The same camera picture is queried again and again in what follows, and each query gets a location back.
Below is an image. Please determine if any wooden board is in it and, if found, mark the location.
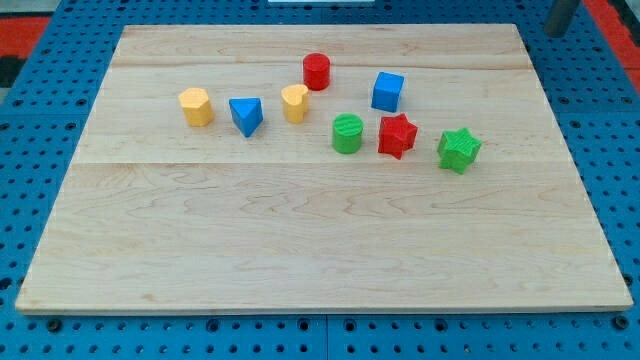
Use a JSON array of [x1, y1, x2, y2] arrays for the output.
[[15, 24, 633, 315]]

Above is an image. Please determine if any green cylinder block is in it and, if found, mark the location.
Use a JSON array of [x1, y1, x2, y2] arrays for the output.
[[332, 113, 364, 154]]

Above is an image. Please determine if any yellow heart block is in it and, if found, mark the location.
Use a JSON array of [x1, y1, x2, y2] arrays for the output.
[[281, 84, 309, 124]]

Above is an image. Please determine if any red star block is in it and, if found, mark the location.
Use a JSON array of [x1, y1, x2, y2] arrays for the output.
[[378, 113, 418, 160]]

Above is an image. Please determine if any blue triangle block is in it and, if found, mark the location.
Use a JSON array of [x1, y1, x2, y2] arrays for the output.
[[229, 98, 263, 138]]

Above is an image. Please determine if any blue cube block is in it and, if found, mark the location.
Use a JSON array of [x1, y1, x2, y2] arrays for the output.
[[371, 72, 404, 113]]

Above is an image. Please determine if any red cylinder block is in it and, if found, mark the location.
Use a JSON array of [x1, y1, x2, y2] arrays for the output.
[[302, 53, 331, 91]]

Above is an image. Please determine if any yellow hexagon block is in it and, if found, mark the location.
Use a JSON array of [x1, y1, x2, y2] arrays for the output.
[[178, 88, 215, 127]]

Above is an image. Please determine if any green star block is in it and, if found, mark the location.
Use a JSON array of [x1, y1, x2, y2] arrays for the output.
[[437, 128, 482, 174]]

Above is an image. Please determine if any grey metal post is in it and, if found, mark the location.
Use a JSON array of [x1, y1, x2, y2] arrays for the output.
[[543, 0, 581, 38]]

